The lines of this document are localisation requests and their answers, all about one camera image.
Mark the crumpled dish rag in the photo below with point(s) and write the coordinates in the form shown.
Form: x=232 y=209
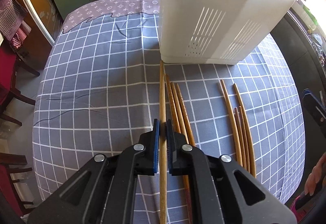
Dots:
x=318 y=45

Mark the wooden chopstick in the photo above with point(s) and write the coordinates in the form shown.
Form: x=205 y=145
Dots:
x=244 y=119
x=182 y=130
x=186 y=124
x=245 y=140
x=162 y=148
x=233 y=124
x=241 y=138
x=173 y=110

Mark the blue checkered tablecloth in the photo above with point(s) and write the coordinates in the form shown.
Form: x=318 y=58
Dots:
x=100 y=92

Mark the person's right hand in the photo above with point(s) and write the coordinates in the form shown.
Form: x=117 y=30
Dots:
x=315 y=176

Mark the red wooden chair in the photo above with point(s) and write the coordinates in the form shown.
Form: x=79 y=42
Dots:
x=17 y=139

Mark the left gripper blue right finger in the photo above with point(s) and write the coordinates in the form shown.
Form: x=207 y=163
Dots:
x=183 y=159

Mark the purple checkered apron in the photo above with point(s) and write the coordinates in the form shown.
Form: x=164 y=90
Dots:
x=13 y=27

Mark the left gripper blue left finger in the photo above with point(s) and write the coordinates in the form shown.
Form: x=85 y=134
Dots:
x=142 y=158

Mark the white plastic utensil holder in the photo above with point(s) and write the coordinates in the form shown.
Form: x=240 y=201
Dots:
x=215 y=31

